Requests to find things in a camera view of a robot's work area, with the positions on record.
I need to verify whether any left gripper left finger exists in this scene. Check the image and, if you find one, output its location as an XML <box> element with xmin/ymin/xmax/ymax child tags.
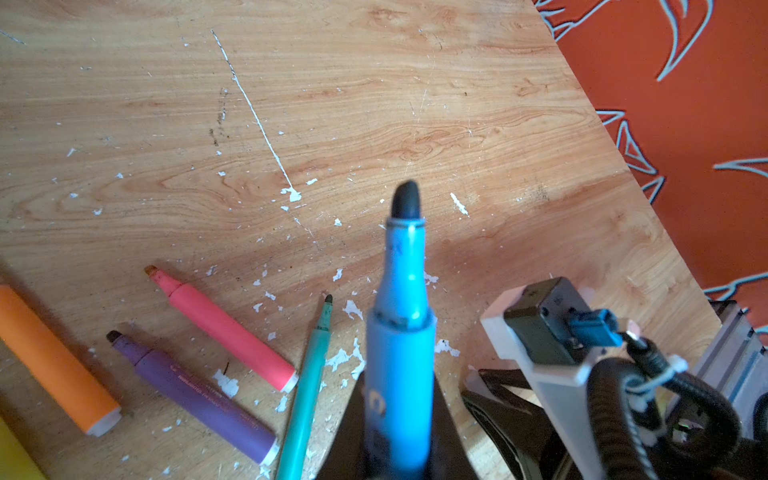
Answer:
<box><xmin>316</xmin><ymin>373</ymin><xmax>367</xmax><ymax>480</ymax></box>

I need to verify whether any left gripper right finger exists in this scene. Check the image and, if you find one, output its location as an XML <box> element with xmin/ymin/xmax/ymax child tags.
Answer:
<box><xmin>427</xmin><ymin>375</ymin><xmax>479</xmax><ymax>480</ymax></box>

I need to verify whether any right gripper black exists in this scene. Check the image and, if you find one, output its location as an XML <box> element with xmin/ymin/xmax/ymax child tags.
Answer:
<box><xmin>461</xmin><ymin>369</ymin><xmax>570</xmax><ymax>479</ymax></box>

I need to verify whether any blue marker pen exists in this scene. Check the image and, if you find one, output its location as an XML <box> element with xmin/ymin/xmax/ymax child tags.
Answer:
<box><xmin>364</xmin><ymin>180</ymin><xmax>436</xmax><ymax>479</ymax></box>

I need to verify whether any pink marker pen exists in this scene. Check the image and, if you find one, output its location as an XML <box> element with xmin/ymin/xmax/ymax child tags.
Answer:
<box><xmin>144</xmin><ymin>265</ymin><xmax>299</xmax><ymax>393</ymax></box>

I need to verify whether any orange marker pen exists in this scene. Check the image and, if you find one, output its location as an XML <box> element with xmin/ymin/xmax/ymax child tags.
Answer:
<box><xmin>1</xmin><ymin>285</ymin><xmax>122</xmax><ymax>437</ymax></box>

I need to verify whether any yellow marker pen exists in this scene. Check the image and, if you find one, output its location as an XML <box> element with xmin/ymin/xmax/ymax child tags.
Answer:
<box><xmin>0</xmin><ymin>420</ymin><xmax>46</xmax><ymax>480</ymax></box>

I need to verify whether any green marker pen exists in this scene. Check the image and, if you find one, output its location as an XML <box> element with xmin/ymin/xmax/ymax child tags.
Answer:
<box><xmin>276</xmin><ymin>294</ymin><xmax>333</xmax><ymax>479</ymax></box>

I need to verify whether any purple marker pen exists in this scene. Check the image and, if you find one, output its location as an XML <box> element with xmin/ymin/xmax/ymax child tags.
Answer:
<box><xmin>106</xmin><ymin>330</ymin><xmax>279</xmax><ymax>466</ymax></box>

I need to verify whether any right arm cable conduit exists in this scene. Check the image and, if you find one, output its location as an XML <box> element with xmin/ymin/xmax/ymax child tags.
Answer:
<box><xmin>584</xmin><ymin>335</ymin><xmax>768</xmax><ymax>480</ymax></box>

